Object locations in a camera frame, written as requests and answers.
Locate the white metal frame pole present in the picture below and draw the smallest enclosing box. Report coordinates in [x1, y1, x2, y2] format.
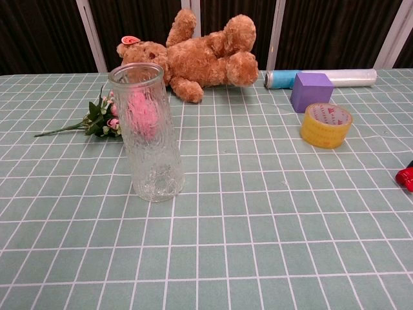
[189, 0, 201, 38]
[375, 0, 413, 68]
[267, 0, 287, 71]
[76, 0, 108, 73]

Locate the purple foam cube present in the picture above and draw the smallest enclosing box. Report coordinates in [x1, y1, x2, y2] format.
[290, 72, 335, 114]

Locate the pink artificial rose bouquet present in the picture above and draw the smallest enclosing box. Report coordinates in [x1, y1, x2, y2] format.
[34, 85, 161, 141]

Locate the black curtain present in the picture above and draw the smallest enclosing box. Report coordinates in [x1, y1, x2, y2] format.
[0, 0, 413, 76]

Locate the clear glass cup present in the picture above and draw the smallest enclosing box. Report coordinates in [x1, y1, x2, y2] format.
[107, 62, 186, 203]

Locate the green checked tablecloth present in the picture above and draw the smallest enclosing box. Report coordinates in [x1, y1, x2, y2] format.
[0, 69, 413, 310]

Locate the yellow adhesive tape roll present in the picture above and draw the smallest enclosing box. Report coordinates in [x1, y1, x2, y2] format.
[299, 103, 354, 150]

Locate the clear tube blue label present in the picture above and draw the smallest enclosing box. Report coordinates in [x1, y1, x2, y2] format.
[263, 68, 378, 90]

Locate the brown plush teddy bear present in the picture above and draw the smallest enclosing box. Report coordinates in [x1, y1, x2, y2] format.
[116, 8, 260, 104]

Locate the black bottle with red cap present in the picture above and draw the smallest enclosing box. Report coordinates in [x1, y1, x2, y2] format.
[395, 160, 413, 194]

